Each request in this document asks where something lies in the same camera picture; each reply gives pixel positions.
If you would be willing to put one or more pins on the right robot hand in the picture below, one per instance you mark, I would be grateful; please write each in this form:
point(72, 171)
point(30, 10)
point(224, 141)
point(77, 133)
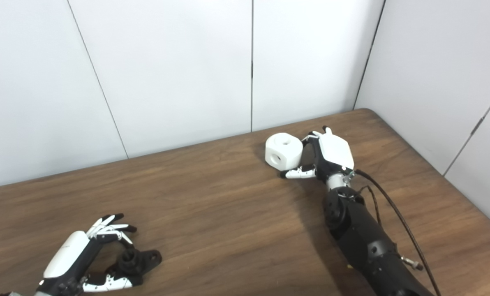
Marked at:
point(335, 154)

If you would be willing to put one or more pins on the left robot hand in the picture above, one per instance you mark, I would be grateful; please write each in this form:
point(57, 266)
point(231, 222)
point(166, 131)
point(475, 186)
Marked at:
point(66, 255)

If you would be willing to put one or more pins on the round white piece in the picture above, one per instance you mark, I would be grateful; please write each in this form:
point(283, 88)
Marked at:
point(284, 152)

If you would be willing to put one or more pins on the black flanged holder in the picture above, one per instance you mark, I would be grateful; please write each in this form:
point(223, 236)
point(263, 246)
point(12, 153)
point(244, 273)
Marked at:
point(138, 259)

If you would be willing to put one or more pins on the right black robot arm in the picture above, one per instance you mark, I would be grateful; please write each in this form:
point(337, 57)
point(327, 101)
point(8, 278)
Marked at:
point(364, 242)

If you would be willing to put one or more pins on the small silver connector plug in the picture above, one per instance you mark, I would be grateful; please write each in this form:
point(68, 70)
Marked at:
point(411, 263)

